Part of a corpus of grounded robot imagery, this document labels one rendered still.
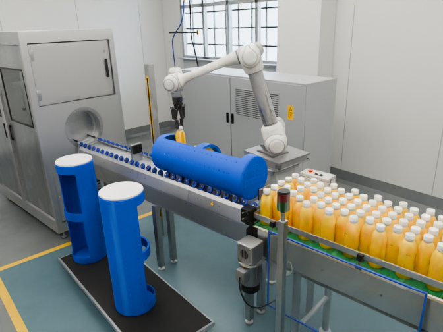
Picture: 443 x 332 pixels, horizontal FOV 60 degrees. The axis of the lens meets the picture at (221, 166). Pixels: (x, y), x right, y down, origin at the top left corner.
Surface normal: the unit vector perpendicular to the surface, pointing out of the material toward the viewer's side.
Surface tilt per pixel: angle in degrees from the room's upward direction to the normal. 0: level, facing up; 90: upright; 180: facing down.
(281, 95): 90
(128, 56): 90
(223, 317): 0
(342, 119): 90
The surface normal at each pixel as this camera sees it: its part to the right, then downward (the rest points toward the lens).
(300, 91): -0.76, 0.25
